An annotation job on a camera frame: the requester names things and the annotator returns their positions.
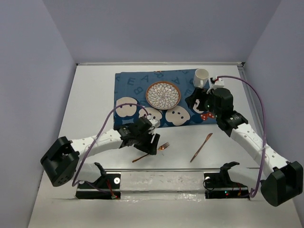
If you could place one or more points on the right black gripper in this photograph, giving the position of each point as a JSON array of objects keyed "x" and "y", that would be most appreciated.
[{"x": 199, "y": 93}]

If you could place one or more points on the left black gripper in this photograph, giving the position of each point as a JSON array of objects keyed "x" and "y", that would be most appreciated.
[{"x": 148, "y": 147}]

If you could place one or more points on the white mug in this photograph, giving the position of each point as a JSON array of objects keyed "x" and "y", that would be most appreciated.
[{"x": 201, "y": 77}]

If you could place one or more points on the blue cartoon placemat cloth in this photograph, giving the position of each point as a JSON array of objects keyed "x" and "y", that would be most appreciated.
[{"x": 131, "y": 87}]

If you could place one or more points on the copper fork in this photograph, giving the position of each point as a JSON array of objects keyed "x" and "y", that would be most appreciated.
[{"x": 161, "y": 148}]

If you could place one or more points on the floral patterned plate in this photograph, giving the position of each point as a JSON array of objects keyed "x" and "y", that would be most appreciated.
[{"x": 163, "y": 95}]

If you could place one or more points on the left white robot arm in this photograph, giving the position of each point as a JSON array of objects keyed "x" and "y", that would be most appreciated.
[{"x": 65, "y": 159}]

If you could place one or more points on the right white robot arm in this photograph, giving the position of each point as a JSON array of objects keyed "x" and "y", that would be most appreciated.
[{"x": 278, "y": 180}]

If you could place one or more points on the copper knife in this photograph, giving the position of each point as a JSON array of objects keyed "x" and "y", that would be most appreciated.
[{"x": 197, "y": 152}]

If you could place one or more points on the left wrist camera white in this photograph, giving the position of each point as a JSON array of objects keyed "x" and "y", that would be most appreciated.
[{"x": 153, "y": 121}]

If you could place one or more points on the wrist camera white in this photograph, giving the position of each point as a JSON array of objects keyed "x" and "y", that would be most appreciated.
[
  {"x": 153, "y": 121},
  {"x": 215, "y": 83}
]

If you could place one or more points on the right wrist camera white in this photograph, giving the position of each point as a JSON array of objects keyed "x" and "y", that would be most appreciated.
[{"x": 215, "y": 83}]

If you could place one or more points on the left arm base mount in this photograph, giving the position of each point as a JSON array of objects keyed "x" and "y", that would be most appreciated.
[{"x": 102, "y": 189}]

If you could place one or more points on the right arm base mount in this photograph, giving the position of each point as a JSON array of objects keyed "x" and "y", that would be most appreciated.
[{"x": 218, "y": 188}]

